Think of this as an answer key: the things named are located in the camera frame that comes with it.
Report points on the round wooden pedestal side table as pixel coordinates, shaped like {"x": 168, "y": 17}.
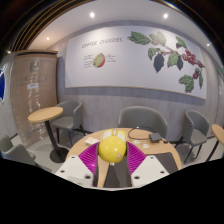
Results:
{"x": 45, "y": 114}

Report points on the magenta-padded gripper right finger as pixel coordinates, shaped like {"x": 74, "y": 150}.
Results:
{"x": 148, "y": 168}

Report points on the small white paper packet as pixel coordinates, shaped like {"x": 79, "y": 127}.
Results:
{"x": 136, "y": 142}
{"x": 145, "y": 145}

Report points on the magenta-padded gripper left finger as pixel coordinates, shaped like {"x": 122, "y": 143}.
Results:
{"x": 75, "y": 170}

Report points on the small black box device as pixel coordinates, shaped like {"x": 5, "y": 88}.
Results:
{"x": 155, "y": 136}

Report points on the round ceiling spotlights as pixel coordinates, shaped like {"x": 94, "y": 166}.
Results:
{"x": 92, "y": 14}

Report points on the yellow computer mouse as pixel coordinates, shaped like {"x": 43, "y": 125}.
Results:
{"x": 111, "y": 148}

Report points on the black mouse pad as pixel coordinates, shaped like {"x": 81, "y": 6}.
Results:
{"x": 168, "y": 161}

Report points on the coffee cherries wall mural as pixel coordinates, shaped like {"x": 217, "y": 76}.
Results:
{"x": 133, "y": 66}

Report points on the grey armchair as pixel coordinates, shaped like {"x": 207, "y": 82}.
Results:
{"x": 143, "y": 118}
{"x": 70, "y": 116}
{"x": 196, "y": 128}
{"x": 15, "y": 151}

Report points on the blue wall picture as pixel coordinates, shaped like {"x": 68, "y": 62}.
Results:
{"x": 2, "y": 83}

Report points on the bubble-wrapped wooden cabinet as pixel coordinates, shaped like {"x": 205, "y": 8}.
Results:
{"x": 33, "y": 93}

